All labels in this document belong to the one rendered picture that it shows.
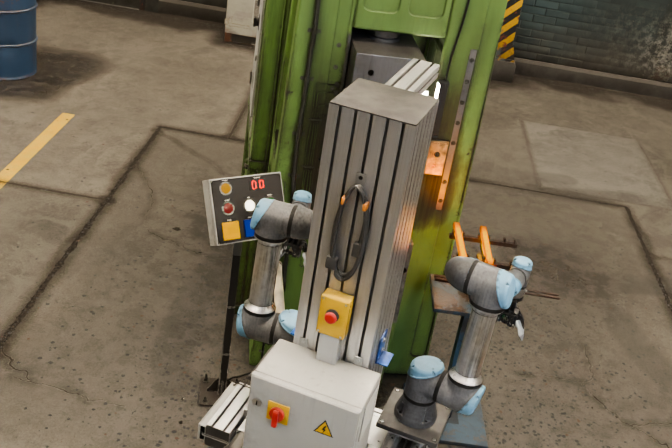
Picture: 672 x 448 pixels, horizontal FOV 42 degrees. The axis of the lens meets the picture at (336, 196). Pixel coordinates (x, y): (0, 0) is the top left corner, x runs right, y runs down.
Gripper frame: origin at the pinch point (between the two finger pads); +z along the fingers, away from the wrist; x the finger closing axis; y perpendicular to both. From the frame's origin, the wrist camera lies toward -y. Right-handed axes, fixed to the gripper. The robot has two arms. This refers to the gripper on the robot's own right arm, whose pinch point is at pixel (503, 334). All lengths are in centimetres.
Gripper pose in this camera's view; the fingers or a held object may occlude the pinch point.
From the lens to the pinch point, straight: 358.0
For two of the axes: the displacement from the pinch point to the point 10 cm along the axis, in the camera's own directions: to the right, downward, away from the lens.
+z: -1.4, 8.8, 4.5
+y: -3.4, 3.8, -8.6
